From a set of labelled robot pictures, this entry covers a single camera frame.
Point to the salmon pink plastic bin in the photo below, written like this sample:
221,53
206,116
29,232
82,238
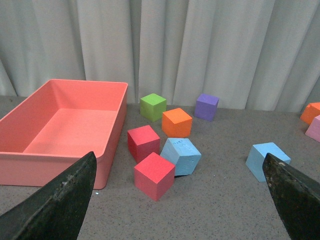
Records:
57,125

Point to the green foam cube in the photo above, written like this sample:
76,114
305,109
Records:
152,106

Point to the grey curtain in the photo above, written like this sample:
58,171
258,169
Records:
252,54

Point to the orange foam cube behind bin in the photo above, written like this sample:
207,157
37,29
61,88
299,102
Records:
311,111

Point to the light blue foam cube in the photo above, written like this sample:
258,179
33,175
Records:
182,153
257,155

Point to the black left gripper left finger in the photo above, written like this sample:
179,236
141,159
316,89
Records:
57,210

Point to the pink foam cube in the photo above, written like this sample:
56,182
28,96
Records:
313,130

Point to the purple foam cube far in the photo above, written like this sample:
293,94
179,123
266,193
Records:
206,107

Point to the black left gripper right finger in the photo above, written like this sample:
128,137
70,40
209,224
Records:
296,198

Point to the red foam cube back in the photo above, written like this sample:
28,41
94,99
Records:
143,141

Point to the red foam cube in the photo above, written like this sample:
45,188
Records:
143,141
154,175

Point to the orange foam cube left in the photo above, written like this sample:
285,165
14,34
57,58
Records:
176,123

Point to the red foam cube front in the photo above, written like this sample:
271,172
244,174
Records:
154,175

